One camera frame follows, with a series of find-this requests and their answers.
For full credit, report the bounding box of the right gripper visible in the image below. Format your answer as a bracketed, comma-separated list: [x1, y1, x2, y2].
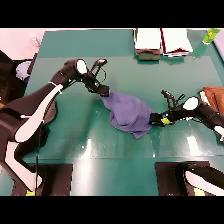
[149, 112, 175, 127]

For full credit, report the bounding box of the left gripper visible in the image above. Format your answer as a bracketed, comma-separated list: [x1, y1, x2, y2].
[82, 73, 111, 98]

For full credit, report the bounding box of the purple shirt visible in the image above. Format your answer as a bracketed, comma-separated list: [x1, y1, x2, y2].
[101, 91, 154, 140]

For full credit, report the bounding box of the orange-brown garment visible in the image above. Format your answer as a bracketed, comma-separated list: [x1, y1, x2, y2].
[199, 85, 224, 116]

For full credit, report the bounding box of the brown folded garment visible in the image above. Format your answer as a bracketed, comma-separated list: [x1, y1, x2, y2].
[135, 48, 163, 56]

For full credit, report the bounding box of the white folded garment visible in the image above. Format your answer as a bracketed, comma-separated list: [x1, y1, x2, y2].
[133, 28, 164, 52]
[161, 28, 194, 55]

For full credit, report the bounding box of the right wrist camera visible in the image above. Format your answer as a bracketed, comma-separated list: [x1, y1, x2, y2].
[160, 89, 186, 110]

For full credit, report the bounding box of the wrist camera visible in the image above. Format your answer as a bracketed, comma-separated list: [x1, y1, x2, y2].
[89, 58, 109, 80]
[160, 89, 186, 110]

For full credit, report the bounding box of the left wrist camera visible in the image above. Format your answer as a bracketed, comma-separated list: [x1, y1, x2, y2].
[89, 58, 109, 80]

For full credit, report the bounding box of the black cable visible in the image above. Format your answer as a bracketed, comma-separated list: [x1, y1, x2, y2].
[34, 116, 45, 196]

